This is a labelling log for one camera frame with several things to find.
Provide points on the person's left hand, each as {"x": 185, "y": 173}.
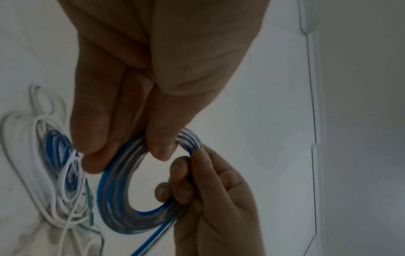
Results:
{"x": 158, "y": 62}

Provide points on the person's right hand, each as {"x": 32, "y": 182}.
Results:
{"x": 221, "y": 212}

